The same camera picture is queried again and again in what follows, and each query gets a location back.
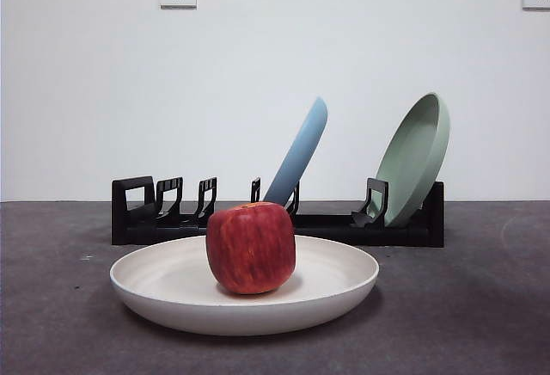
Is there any cream yellow round plate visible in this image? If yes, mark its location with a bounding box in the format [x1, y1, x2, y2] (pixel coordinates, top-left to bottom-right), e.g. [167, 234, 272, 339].
[109, 233, 381, 336]

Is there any red apple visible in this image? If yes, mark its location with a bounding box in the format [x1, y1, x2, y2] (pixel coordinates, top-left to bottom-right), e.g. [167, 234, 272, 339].
[205, 201, 297, 296]

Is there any light blue round plate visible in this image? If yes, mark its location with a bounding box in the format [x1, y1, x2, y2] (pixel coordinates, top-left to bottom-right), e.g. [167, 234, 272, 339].
[261, 95, 329, 206]

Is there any light green round plate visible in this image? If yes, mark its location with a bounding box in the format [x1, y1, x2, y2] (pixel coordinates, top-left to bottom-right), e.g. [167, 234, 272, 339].
[374, 91, 451, 228]

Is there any black plastic plate rack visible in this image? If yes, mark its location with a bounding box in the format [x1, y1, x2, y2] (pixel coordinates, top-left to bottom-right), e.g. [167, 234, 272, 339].
[110, 175, 445, 248]

